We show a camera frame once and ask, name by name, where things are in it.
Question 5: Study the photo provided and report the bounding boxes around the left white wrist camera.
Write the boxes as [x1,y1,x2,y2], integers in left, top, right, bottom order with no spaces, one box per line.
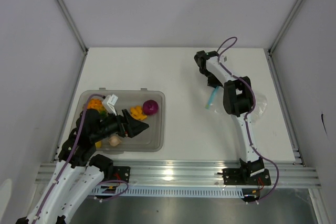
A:
[102,94,118,115]

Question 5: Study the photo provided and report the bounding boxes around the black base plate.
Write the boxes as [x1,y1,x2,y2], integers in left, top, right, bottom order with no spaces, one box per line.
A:
[217,168,271,186]
[103,166,131,183]

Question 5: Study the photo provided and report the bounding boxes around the aluminium frame post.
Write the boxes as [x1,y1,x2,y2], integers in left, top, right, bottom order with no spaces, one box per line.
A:
[268,0,306,57]
[54,0,88,55]

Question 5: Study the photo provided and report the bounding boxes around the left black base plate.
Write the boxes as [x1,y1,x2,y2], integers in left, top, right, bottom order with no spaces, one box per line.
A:
[103,166,131,183]

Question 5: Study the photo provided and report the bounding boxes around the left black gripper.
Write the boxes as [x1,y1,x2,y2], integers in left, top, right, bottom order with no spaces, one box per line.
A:
[91,108,149,142]

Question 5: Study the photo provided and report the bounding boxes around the right aluminium frame post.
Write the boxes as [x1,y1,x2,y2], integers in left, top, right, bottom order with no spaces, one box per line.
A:
[268,0,306,57]

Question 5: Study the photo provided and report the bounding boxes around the aluminium front rail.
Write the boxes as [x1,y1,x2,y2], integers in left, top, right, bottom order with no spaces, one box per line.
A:
[35,159,322,189]

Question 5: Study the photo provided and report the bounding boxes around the grey translucent plastic bin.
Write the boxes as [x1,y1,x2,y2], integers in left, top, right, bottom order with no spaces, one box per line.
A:
[74,89,166,154]

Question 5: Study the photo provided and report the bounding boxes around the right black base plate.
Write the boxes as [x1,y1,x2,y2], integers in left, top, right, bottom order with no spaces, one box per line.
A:
[217,168,271,186]

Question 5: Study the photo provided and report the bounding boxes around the orange toy carrot pieces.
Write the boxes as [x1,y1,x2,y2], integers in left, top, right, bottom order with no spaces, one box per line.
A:
[130,106,147,121]

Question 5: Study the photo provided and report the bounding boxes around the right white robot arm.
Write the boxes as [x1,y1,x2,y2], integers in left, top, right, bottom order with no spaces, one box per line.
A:
[194,51,265,184]

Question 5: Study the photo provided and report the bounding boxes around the yellow toy lemon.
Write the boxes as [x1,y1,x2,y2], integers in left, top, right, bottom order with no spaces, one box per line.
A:
[95,141,102,148]

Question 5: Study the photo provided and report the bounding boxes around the white slotted cable duct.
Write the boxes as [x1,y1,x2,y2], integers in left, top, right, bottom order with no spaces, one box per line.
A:
[89,186,246,199]

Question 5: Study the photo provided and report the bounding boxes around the orange toy pineapple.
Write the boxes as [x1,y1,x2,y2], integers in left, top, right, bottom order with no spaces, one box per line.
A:
[82,99,108,119]

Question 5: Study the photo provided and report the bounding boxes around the left aluminium frame post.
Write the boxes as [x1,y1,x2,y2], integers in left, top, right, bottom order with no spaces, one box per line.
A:
[54,0,88,55]

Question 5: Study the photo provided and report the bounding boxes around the beige toy garlic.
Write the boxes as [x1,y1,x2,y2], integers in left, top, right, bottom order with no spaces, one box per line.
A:
[108,135,122,147]

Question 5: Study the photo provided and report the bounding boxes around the purple toy onion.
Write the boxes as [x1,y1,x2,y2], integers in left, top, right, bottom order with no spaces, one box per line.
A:
[142,100,159,115]

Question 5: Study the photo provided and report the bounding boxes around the clear zip top bag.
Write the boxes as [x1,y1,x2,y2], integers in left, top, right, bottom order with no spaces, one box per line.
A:
[205,87,268,124]

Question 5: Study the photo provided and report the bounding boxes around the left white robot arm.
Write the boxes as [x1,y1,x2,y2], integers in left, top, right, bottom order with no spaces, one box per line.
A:
[17,109,149,223]

